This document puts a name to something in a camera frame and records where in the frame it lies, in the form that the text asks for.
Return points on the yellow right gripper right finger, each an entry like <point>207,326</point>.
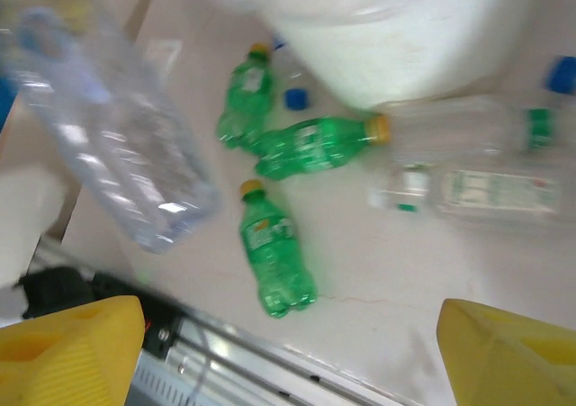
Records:
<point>513,365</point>

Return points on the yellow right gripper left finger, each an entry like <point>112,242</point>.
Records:
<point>63,361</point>

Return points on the clear bottle green label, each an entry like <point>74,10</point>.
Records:
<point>486,190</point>

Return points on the large clear ribbed bottle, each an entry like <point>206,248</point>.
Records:
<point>121,154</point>

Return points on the green Sprite bottle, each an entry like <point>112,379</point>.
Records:
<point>274,253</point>
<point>310,147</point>
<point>245,100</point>

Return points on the clear bottle green cap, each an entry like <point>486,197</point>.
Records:
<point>450,127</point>

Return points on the clear bottle blue cap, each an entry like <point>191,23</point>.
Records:
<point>561,75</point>

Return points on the white plastic bin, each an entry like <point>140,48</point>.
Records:
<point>396,50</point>

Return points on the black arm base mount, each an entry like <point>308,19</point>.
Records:
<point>58,289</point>

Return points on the aluminium mounting rail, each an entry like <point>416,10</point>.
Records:
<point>234,361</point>

